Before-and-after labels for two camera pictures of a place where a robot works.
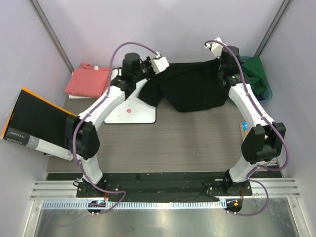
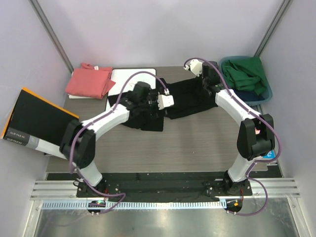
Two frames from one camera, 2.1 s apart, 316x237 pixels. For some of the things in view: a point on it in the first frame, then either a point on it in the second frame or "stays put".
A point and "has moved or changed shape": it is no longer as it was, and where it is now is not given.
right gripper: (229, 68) to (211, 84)
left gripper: (147, 61) to (154, 95)
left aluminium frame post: (36, 5) stays put
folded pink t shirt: (88, 81) stays put
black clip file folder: (37, 123) stays put
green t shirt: (255, 73) stays put
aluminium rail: (276, 188) stays put
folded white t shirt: (74, 97) stays put
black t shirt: (191, 86) has moved or changed shape
